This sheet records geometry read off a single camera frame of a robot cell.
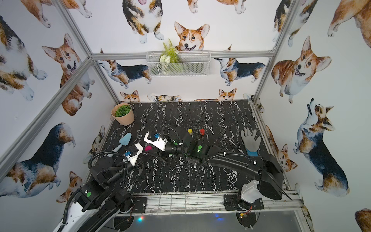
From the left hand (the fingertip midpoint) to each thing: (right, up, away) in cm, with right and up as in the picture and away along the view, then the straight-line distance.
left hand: (152, 148), depth 65 cm
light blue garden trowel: (-29, -3, +33) cm, 44 cm away
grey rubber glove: (+57, -4, +30) cm, 64 cm away
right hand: (-2, 0, -4) cm, 4 cm away
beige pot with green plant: (-30, +15, +33) cm, 47 cm away
